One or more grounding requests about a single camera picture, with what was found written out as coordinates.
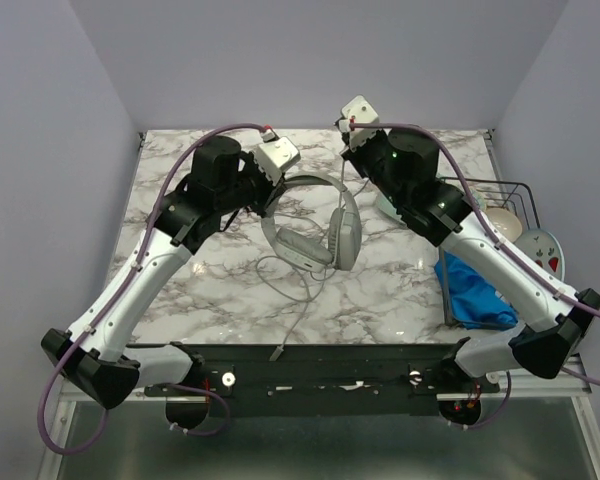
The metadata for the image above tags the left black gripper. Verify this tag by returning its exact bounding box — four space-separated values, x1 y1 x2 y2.
217 151 288 219

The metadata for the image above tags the grey headphone cable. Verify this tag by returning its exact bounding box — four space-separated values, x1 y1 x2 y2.
255 154 371 361

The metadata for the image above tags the grey over-ear headphones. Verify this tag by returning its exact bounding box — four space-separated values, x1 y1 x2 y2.
261 173 362 273

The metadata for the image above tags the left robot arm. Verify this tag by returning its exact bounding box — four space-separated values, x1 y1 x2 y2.
41 135 299 410

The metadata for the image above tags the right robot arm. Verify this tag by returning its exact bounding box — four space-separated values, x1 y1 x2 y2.
336 116 600 392

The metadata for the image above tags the teal divided tray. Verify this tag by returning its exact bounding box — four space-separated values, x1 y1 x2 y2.
374 193 402 222

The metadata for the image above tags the yellow blue patterned bowl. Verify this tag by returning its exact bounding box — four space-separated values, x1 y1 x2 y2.
472 192 487 211

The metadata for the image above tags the cream bowl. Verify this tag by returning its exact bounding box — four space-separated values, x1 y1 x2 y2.
485 207 523 242

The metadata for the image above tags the blue cloth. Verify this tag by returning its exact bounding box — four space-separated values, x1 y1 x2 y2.
434 250 518 331

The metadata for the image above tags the strawberry pattern plate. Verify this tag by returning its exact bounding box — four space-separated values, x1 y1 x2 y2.
514 228 565 281

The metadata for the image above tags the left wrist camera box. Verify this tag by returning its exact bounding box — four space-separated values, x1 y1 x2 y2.
253 137 301 184

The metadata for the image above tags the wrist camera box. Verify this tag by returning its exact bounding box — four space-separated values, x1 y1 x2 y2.
253 137 301 184
337 95 379 133

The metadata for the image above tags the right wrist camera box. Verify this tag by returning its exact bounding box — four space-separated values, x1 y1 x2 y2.
337 95 379 133

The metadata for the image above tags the black wire dish rack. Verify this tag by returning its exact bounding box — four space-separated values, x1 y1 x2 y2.
435 177 537 329

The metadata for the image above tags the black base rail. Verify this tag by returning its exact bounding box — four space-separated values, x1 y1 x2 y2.
144 344 500 417

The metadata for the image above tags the aluminium frame rail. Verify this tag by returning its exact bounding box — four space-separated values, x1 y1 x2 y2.
560 354 592 396

